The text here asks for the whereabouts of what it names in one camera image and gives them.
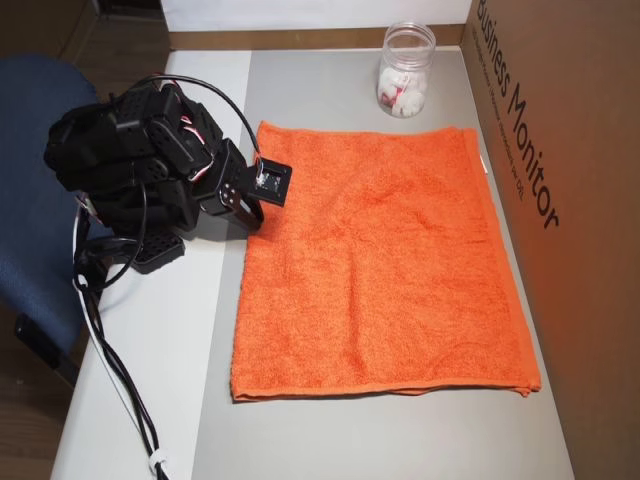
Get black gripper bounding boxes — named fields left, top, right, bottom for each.
left=198, top=137, right=266, bottom=234

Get orange terry towel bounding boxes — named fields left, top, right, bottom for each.
left=228, top=119, right=543, bottom=404

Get grey table mat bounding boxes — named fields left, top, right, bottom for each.
left=192, top=47, right=576, bottom=480

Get brown wooden edge strip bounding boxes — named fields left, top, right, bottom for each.
left=168, top=24, right=472, bottom=52

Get blue office chair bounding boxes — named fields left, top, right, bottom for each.
left=0, top=53, right=124, bottom=389

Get clear plastic jar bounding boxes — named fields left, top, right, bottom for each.
left=375, top=20, right=437, bottom=120

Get plain brown cardboard box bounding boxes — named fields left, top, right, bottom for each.
left=0, top=0, right=172, bottom=101

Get cardboard monitor box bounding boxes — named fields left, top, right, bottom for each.
left=464, top=0, right=640, bottom=480

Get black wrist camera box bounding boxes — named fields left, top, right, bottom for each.
left=251, top=156, right=293, bottom=208

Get black camera cable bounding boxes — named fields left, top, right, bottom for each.
left=134, top=73, right=264, bottom=162

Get black and white cables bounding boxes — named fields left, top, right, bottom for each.
left=71, top=207, right=161, bottom=480

